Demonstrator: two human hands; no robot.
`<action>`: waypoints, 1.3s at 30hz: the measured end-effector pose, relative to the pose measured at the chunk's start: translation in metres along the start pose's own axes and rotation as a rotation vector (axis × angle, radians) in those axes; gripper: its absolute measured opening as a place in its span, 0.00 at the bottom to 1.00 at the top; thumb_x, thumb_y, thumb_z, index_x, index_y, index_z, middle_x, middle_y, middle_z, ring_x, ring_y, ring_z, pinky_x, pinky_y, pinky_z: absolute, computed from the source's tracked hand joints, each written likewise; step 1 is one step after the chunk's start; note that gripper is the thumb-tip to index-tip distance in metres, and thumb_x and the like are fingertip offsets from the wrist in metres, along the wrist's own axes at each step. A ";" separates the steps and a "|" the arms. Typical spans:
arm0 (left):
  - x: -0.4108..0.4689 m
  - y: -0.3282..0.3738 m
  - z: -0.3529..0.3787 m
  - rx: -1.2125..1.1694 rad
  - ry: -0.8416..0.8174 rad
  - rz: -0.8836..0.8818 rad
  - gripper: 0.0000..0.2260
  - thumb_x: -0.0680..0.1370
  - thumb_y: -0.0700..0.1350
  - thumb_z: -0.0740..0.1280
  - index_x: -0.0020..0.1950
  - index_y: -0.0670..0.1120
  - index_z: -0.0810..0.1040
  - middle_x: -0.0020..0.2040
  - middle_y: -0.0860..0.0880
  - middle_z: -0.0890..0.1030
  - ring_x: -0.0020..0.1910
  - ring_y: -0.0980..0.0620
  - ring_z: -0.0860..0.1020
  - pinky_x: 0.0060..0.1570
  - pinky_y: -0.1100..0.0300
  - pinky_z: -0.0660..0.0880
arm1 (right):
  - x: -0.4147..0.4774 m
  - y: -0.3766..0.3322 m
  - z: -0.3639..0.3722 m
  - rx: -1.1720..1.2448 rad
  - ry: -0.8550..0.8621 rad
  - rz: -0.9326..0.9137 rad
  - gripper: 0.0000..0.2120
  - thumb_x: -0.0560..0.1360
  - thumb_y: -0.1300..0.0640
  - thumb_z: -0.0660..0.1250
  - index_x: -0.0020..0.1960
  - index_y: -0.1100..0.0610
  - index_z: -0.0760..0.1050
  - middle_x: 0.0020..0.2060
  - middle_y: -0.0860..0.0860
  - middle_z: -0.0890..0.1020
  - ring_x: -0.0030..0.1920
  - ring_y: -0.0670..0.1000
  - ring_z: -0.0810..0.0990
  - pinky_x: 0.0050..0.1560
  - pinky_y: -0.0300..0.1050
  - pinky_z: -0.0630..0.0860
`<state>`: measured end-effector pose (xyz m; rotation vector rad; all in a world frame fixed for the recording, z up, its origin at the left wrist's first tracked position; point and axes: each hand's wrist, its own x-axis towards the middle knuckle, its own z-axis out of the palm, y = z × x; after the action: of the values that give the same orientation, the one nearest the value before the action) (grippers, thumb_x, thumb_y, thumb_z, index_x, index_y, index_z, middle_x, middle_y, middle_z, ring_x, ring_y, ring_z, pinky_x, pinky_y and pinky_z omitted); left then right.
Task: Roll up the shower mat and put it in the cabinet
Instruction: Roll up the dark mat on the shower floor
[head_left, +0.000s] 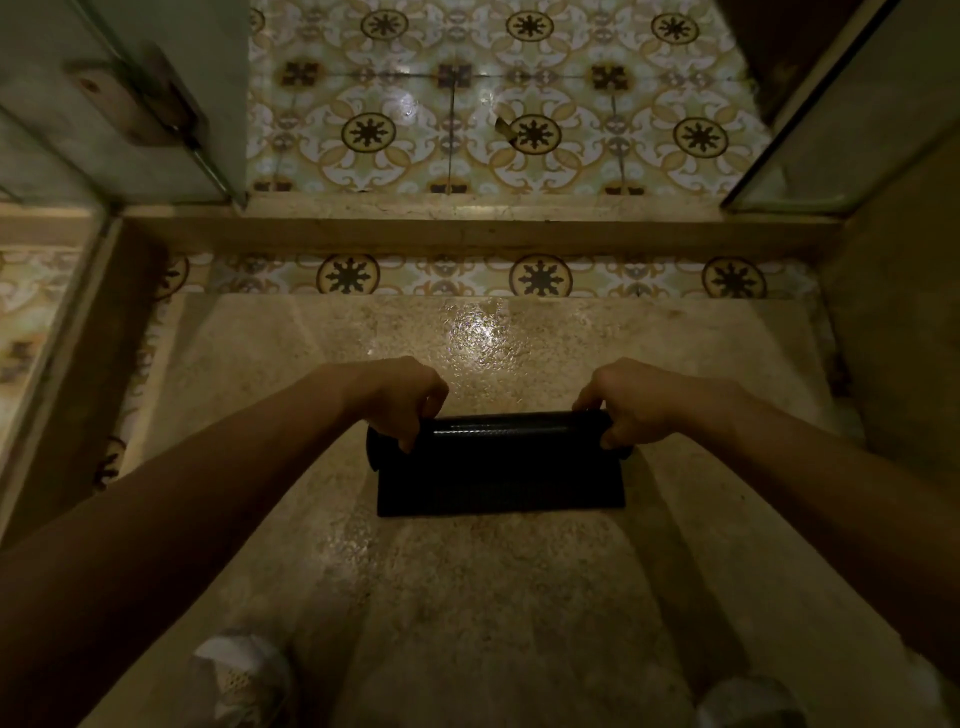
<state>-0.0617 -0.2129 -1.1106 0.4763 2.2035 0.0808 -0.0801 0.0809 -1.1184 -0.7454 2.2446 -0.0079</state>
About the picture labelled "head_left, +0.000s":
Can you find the person's left hand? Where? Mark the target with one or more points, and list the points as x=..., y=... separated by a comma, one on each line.
x=390, y=394

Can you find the person's right hand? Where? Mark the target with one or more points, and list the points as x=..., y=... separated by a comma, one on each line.
x=645, y=401

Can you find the person's right fingers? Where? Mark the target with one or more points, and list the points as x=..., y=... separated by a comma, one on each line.
x=600, y=420

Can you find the person's left thumb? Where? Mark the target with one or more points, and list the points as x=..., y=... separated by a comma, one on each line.
x=409, y=439

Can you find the black mat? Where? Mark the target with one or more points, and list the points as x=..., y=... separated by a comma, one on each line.
x=501, y=465

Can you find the person's right forearm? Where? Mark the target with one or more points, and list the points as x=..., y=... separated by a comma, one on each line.
x=840, y=517

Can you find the person's left forearm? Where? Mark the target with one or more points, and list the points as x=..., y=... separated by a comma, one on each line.
x=161, y=555

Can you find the stone threshold curb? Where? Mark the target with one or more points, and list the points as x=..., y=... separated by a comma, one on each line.
x=480, y=229

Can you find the person's white left shoe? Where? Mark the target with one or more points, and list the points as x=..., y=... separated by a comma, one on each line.
x=241, y=682

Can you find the person's white shoe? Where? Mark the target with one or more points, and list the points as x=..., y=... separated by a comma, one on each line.
x=241, y=682
x=750, y=705

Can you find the person's white right shoe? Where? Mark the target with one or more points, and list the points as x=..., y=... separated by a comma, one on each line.
x=750, y=705

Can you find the glass shower panel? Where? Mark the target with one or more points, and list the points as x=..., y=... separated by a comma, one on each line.
x=847, y=112

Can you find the metal door hinge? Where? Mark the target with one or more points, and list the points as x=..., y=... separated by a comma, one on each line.
x=139, y=101

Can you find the glass shower door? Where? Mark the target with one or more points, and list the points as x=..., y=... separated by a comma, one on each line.
x=127, y=97

